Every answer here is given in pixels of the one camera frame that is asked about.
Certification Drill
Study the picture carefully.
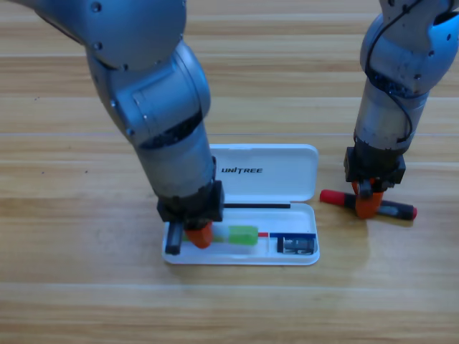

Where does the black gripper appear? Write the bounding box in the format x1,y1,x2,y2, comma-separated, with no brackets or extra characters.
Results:
343,142,407,220
156,180,227,257

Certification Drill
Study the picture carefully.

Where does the black marker with red cap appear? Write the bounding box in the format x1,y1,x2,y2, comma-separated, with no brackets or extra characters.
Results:
319,188,418,221

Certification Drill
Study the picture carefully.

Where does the green and white glue stick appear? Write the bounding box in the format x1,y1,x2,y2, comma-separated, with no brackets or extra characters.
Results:
181,224,260,248

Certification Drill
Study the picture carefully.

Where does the black eraser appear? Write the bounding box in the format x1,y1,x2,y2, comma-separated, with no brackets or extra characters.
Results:
276,235,316,257

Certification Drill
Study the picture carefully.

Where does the white Unitree pencil case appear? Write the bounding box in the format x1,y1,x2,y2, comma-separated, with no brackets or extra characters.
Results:
161,143,320,267

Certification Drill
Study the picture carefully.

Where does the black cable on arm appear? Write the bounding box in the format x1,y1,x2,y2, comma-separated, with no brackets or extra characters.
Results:
367,0,427,143

